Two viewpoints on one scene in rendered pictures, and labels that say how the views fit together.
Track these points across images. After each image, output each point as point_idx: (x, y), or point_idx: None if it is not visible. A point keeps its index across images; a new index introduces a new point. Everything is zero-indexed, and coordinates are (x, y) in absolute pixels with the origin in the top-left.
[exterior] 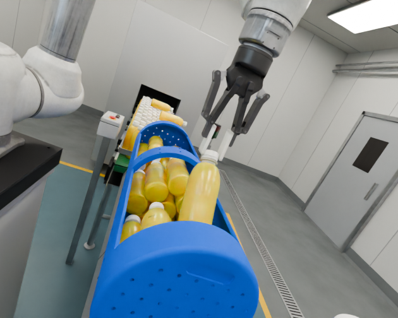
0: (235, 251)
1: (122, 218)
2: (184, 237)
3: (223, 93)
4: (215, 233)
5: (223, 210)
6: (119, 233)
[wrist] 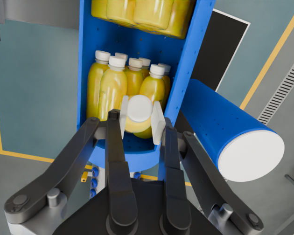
0: (138, 168)
1: (78, 95)
2: (102, 162)
3: (108, 162)
4: (126, 161)
5: (167, 111)
6: (78, 111)
